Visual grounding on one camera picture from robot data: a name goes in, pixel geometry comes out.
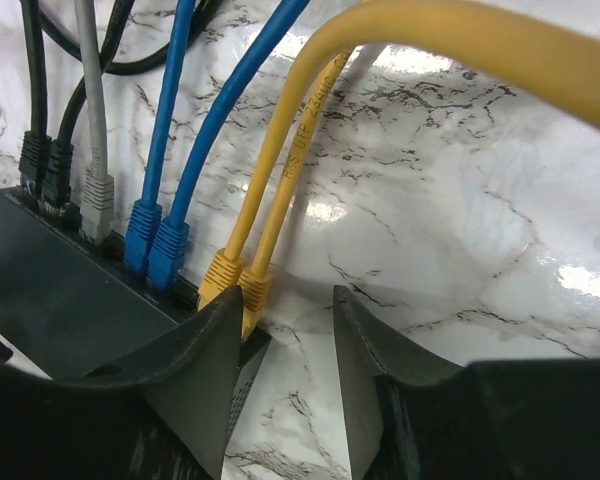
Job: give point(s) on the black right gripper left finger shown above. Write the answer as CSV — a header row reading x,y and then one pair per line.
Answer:
x,y
187,376

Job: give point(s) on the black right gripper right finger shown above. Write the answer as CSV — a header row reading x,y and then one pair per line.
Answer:
x,y
375,362

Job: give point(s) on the black network switch box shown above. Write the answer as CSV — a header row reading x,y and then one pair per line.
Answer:
x,y
71,307

